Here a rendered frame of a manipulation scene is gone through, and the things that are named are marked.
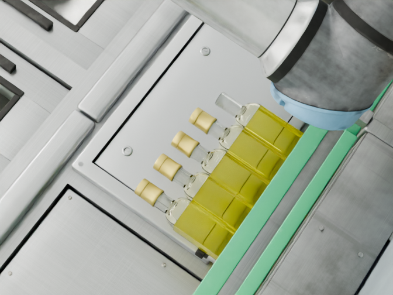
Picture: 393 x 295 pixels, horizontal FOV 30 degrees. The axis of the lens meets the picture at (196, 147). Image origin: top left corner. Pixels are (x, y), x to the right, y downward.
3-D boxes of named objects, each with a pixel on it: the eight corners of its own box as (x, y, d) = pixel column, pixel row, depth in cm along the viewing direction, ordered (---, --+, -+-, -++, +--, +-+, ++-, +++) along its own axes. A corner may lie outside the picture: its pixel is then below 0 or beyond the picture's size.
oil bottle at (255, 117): (336, 167, 142) (245, 106, 145) (344, 158, 137) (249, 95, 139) (321, 189, 140) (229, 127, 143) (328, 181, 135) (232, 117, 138)
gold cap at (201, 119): (216, 123, 142) (197, 110, 142) (218, 116, 138) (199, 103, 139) (206, 137, 141) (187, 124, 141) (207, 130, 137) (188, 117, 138)
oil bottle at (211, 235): (272, 264, 135) (177, 198, 138) (277, 259, 130) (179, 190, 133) (255, 289, 133) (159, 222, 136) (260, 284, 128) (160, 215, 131)
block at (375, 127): (392, 153, 134) (359, 131, 135) (409, 135, 125) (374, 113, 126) (382, 168, 133) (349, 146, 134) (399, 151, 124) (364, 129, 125)
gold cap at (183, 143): (199, 146, 140) (180, 133, 141) (200, 140, 137) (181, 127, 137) (188, 160, 139) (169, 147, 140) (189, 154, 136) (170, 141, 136)
